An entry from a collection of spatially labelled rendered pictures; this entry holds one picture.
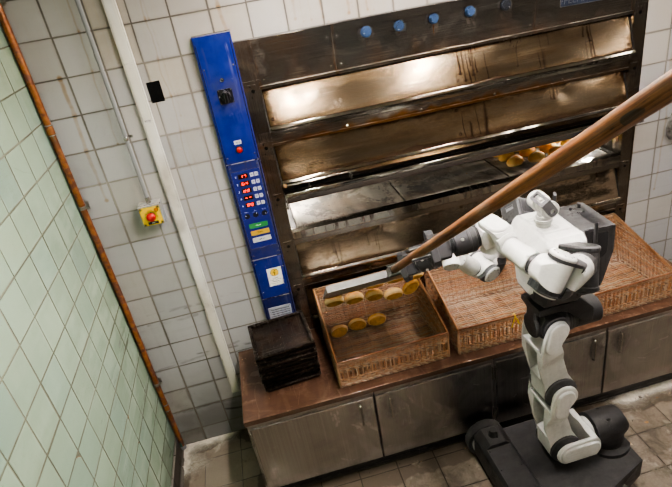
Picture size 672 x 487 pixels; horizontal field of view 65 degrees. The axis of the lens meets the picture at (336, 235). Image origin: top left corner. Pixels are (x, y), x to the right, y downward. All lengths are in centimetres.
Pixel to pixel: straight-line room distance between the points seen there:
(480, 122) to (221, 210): 132
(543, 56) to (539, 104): 23
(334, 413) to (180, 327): 91
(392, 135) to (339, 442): 150
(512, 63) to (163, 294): 202
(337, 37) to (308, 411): 168
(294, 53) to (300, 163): 49
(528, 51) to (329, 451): 213
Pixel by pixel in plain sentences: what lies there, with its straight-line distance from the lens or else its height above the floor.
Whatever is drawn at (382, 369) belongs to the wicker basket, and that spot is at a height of 62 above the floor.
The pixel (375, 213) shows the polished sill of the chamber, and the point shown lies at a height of 118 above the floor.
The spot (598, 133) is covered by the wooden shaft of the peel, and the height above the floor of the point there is 210.
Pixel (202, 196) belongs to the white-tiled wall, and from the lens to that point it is 255.
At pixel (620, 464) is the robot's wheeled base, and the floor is 17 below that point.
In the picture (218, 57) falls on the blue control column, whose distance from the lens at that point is 236.
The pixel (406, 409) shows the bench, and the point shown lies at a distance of 272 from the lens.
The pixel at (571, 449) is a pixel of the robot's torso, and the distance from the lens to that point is 269.
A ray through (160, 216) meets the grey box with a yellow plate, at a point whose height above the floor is 145.
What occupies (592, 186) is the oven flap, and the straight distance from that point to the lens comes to 323.
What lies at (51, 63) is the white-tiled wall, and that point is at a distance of 248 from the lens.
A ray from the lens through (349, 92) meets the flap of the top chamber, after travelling 248.
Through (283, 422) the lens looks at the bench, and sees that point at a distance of 260.
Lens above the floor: 236
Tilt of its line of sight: 28 degrees down
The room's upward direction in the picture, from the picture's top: 10 degrees counter-clockwise
